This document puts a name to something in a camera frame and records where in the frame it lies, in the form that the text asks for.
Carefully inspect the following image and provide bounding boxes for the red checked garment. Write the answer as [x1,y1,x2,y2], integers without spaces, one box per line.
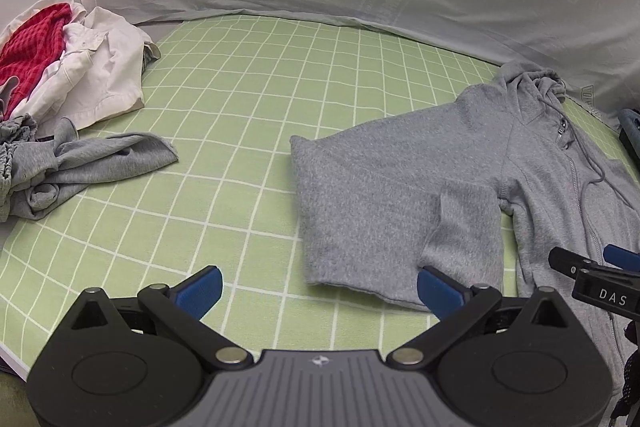
[0,3,74,118]

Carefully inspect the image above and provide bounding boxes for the crumpled grey garment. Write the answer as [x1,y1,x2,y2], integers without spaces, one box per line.
[0,114,179,223]

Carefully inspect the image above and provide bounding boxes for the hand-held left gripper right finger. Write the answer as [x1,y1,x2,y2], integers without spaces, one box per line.
[386,266,576,367]

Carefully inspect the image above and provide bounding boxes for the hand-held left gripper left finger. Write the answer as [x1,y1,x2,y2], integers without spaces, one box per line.
[65,265,253,367]

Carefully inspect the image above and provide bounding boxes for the green checked bed sheet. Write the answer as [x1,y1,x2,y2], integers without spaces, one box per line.
[0,14,640,378]

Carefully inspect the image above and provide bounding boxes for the blue jeans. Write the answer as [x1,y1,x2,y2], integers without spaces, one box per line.
[617,107,640,142]

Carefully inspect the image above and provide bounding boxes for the grey striped cloth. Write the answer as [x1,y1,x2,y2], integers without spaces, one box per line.
[141,43,162,72]

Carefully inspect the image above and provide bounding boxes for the grey hoodie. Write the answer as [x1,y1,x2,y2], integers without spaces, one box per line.
[290,62,640,427]

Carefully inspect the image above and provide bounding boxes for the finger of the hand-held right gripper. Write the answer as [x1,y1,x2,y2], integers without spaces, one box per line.
[548,247,603,280]
[602,244,640,272]

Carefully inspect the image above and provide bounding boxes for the white shirt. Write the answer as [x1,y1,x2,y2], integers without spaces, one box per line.
[0,0,161,138]

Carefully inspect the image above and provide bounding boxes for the black braided cable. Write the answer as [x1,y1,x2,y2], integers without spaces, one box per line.
[610,326,640,419]

